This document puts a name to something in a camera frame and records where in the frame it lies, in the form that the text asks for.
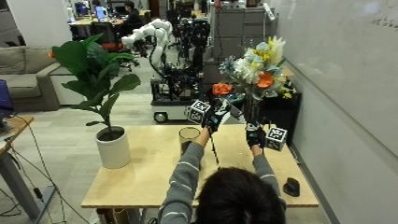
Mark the person's left hand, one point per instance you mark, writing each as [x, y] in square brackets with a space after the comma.
[212, 119]

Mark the person's right hand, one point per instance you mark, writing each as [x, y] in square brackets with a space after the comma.
[254, 137]

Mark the orange flower with long stem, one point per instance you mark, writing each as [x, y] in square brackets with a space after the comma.
[222, 89]

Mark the mixed flower bouquet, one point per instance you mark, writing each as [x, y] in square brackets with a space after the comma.
[257, 71]

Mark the white marker cube on left glove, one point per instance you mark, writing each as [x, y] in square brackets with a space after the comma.
[197, 112]

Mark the white marker cube on glove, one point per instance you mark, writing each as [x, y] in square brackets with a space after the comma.
[276, 138]
[197, 112]

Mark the white marker cube on right glove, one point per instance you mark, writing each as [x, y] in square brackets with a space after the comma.
[276, 138]

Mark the clear glass vase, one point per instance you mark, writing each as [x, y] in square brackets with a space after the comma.
[188, 137]

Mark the small black rounded object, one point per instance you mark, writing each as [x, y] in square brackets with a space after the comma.
[292, 187]

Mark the black robot rig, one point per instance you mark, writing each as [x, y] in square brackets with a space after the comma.
[194, 40]

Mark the gray filing cabinet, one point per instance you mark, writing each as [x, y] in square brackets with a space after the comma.
[238, 31]

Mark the green plant in white pot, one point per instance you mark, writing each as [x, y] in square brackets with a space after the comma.
[112, 149]

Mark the whiteboard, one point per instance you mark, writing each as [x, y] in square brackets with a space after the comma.
[344, 62]

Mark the black office chair orange seat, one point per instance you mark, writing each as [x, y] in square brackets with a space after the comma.
[108, 39]

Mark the office desk with monitors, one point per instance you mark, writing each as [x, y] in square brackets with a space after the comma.
[89, 20]

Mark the gray sofa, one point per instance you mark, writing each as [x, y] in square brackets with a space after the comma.
[24, 77]

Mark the blue screen monitor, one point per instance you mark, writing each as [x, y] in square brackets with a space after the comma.
[4, 99]

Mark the wooden side desk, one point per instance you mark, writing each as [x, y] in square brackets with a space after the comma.
[12, 161]

